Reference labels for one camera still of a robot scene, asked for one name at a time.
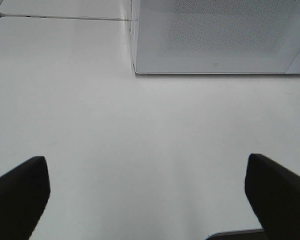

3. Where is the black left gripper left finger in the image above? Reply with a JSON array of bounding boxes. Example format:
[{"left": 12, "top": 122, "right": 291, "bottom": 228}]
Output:
[{"left": 0, "top": 156, "right": 51, "bottom": 240}]

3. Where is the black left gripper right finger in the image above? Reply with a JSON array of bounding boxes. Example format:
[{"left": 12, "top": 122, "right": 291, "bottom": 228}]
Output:
[{"left": 244, "top": 153, "right": 300, "bottom": 240}]

